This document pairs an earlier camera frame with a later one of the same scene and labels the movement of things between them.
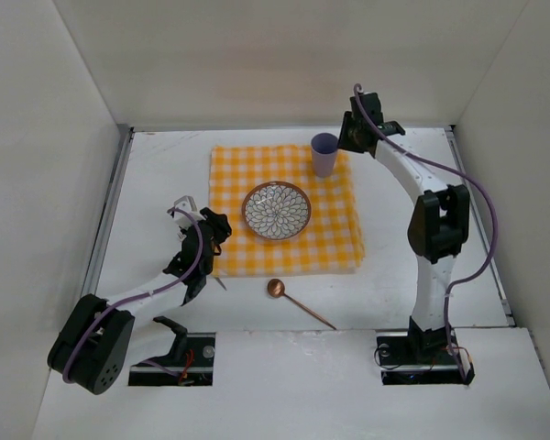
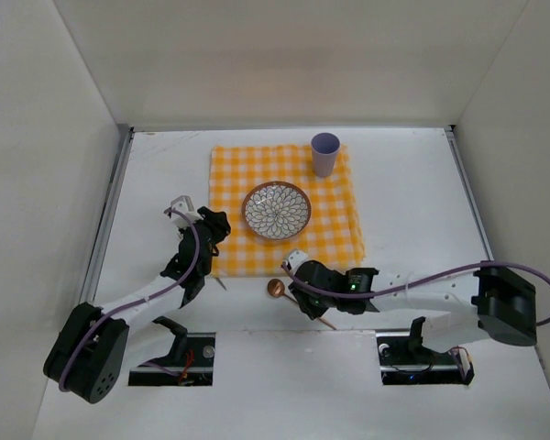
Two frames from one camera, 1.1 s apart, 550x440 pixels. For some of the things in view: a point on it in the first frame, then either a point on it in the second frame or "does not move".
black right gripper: x=348 y=136 → x=309 y=303
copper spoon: x=276 y=289 does not move
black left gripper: x=217 y=223 does not move
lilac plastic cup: x=324 y=149 does not move
